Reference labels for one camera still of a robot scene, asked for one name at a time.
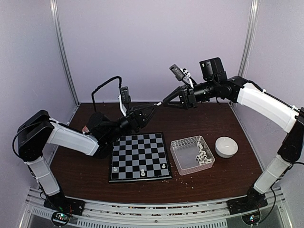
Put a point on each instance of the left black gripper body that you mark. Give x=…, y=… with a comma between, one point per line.
x=134, y=122

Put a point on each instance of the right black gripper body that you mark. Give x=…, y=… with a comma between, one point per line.
x=190, y=97

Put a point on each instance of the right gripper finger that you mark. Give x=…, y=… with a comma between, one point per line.
x=174, y=94
x=176, y=105

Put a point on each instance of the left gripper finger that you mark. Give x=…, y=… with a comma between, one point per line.
x=147, y=106
x=146, y=116

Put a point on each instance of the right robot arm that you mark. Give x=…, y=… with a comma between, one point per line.
x=248, y=94

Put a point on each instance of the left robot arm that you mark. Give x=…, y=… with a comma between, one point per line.
x=95, y=140

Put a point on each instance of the white chess piece pile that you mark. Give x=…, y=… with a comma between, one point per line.
x=203, y=157

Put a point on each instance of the black white chessboard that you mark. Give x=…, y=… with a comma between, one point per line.
x=132, y=153

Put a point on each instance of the pink plastic basket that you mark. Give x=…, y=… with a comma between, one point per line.
x=184, y=153

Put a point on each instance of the red patterned bowl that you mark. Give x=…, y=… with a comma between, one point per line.
x=85, y=129

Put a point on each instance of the white ceramic bowl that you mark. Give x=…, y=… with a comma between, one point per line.
x=226, y=147

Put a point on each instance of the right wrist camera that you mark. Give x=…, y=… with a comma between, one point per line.
x=182, y=74

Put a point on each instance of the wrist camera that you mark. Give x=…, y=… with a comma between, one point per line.
x=182, y=74
x=124, y=99

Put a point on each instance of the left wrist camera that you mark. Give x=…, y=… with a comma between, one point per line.
x=124, y=99

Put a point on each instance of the right aluminium frame post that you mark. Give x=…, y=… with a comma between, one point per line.
x=250, y=36

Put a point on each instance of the aluminium frame post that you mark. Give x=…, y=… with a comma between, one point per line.
x=250, y=36
x=62, y=51

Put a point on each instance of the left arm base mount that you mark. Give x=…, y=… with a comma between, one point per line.
x=64, y=209

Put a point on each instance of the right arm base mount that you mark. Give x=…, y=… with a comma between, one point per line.
x=249, y=205

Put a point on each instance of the left aluminium frame post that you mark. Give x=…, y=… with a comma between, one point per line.
x=62, y=51

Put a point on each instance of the front aluminium rail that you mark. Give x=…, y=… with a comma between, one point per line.
x=202, y=214

